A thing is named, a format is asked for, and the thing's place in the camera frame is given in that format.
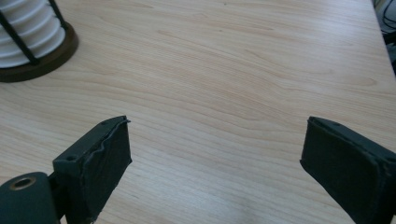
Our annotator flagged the black floor cable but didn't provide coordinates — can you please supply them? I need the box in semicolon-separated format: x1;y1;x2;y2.
373;0;396;43

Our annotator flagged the stack of white paper cups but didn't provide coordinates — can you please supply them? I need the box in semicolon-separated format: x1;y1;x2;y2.
0;0;66;69

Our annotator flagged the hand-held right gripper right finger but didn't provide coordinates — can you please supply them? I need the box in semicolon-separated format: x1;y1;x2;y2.
299;116;396;224

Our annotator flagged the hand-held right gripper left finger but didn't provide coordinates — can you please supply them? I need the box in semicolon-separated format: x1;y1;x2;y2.
51;115;133;224

